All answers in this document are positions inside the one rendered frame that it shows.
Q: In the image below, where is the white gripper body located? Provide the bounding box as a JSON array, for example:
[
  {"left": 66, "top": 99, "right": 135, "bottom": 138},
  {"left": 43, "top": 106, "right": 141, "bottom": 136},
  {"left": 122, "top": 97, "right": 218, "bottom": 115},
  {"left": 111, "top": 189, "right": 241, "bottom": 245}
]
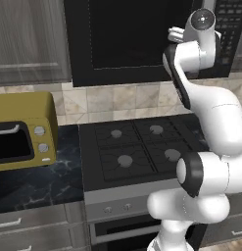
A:
[{"left": 167, "top": 26, "right": 186, "bottom": 44}]

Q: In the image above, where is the black microwave door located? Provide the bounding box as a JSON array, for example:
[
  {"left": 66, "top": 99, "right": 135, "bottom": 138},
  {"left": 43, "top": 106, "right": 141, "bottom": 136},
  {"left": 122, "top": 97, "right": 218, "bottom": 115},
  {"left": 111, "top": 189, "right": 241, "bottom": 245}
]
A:
[{"left": 63, "top": 0, "right": 217, "bottom": 88}]

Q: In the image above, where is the black microwave oven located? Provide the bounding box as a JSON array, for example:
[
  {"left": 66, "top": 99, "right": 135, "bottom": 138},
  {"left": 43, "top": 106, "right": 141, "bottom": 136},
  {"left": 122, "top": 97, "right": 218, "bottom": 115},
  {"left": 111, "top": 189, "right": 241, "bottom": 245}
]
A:
[{"left": 63, "top": 0, "right": 242, "bottom": 88}]

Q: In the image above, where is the black toaster oven door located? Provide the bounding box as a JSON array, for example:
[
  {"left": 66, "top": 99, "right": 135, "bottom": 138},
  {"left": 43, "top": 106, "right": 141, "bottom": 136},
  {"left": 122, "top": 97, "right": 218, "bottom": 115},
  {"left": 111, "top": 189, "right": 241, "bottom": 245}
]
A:
[{"left": 0, "top": 121, "right": 35, "bottom": 166}]

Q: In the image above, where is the black gas hob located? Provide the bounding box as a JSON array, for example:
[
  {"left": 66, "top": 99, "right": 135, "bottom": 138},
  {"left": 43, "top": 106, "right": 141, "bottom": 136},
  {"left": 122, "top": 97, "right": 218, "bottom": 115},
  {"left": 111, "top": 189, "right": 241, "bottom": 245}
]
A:
[{"left": 78, "top": 113, "right": 213, "bottom": 193}]

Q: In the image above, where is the grey toaster oven knob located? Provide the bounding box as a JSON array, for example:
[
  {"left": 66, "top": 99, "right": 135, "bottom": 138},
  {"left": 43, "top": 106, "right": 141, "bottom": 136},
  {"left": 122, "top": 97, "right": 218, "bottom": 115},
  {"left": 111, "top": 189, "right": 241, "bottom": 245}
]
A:
[
  {"left": 33, "top": 125, "right": 46, "bottom": 137},
  {"left": 37, "top": 142, "right": 50, "bottom": 154}
]

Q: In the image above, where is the yellow toaster oven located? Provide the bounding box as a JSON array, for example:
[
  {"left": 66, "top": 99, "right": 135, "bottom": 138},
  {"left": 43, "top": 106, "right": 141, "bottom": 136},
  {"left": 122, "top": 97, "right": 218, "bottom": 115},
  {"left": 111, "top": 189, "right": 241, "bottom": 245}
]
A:
[{"left": 0, "top": 90, "right": 60, "bottom": 174}]

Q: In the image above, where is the silver oven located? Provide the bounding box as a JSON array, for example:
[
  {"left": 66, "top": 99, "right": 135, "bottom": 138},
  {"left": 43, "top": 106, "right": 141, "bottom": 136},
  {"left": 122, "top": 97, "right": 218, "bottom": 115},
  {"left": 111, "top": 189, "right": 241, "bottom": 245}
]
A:
[{"left": 82, "top": 177, "right": 212, "bottom": 251}]

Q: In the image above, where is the grey drawer front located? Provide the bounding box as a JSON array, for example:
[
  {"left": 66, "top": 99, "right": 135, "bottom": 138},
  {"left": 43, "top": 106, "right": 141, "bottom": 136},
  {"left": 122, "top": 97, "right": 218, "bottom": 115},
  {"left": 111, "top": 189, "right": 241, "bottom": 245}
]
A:
[
  {"left": 202, "top": 209, "right": 242, "bottom": 247},
  {"left": 0, "top": 226, "right": 73, "bottom": 251},
  {"left": 0, "top": 204, "right": 69, "bottom": 233}
]

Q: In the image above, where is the silver microwave door handle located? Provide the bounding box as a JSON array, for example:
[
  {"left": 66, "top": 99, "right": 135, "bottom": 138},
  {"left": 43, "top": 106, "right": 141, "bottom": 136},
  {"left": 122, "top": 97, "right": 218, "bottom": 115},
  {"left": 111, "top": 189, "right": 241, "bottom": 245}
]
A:
[{"left": 202, "top": 0, "right": 216, "bottom": 11}]

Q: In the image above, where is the grey wall cupboard door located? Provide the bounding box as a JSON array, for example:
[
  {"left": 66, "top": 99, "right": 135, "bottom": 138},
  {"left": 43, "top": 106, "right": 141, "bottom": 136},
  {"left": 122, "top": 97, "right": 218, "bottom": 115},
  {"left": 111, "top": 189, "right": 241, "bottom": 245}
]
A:
[{"left": 0, "top": 0, "right": 73, "bottom": 85}]

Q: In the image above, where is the white toaster oven door handle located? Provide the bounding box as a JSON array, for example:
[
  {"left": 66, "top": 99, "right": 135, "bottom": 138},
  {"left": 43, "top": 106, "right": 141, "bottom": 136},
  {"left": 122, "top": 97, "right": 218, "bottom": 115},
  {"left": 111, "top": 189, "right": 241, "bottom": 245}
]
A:
[{"left": 0, "top": 125, "right": 21, "bottom": 136}]

